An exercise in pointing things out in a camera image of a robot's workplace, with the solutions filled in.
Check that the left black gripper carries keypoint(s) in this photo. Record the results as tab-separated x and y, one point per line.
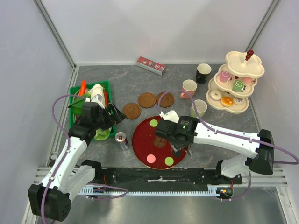
115	118

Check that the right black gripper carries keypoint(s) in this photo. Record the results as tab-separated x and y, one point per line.
177	147

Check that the metal tongs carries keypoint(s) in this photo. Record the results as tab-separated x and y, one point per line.
188	150

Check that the green macaron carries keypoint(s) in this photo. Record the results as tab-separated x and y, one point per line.
169	161
153	123

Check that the dark red round tray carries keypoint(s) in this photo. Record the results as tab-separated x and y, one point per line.
145	142

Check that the brown coaster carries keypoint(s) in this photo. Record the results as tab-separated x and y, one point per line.
166	101
147	100
132	110

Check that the white ring donut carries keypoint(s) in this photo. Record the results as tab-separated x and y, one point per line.
215	95

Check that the orange glazed donut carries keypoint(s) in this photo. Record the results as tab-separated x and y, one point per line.
226	101

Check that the pink swirl cake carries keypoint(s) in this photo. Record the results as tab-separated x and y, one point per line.
224	76
248	80

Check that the green swirl cake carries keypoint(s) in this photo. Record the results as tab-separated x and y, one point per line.
238	86

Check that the black sandwich cookie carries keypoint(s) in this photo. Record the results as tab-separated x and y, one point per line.
177	154

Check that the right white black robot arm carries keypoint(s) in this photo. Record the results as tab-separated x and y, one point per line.
254	151

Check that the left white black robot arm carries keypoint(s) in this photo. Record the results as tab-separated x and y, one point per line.
52	198

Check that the energy drink can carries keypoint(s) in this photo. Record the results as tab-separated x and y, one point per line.
121	138

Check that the toy napa cabbage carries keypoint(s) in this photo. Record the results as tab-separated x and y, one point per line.
97	92

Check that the green mug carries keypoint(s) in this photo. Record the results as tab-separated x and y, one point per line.
201	108

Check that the pink macaron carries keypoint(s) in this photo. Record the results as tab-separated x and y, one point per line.
151	158

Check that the toy orange carrot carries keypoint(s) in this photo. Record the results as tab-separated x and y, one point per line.
82	88

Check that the pink mug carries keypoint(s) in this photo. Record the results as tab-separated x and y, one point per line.
189	88

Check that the green plastic basket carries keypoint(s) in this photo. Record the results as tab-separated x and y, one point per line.
75	106

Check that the cream three tier stand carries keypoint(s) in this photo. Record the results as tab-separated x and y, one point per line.
239	65

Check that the red snack box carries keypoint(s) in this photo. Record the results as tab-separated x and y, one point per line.
150	65

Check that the black mug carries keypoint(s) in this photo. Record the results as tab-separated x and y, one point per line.
203	72

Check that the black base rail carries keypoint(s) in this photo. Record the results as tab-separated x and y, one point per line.
181	175

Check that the white cable duct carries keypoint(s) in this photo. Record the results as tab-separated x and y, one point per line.
92	190

